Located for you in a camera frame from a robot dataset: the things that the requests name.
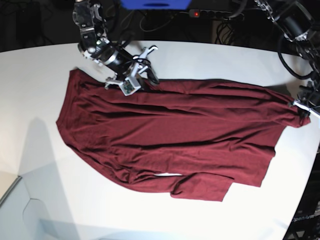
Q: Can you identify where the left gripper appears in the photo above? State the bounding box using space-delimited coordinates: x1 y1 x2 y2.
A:
288 81 320 120

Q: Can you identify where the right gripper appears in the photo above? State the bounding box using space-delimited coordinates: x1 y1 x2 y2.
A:
104 45 159 90

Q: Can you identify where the dark red t-shirt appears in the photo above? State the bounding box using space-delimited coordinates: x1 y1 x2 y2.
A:
56 69 310 202

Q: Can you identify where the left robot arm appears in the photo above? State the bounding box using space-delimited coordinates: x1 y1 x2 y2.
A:
255 0 320 118

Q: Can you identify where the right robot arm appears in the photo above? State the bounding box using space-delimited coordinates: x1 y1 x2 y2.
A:
72 0 160 96

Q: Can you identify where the blue box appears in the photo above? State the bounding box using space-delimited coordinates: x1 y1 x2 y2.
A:
120 0 191 10

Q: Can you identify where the black power strip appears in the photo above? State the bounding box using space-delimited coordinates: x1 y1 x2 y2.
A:
188 9 245 21

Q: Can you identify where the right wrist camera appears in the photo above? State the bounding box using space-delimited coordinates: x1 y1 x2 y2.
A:
119 77 141 96

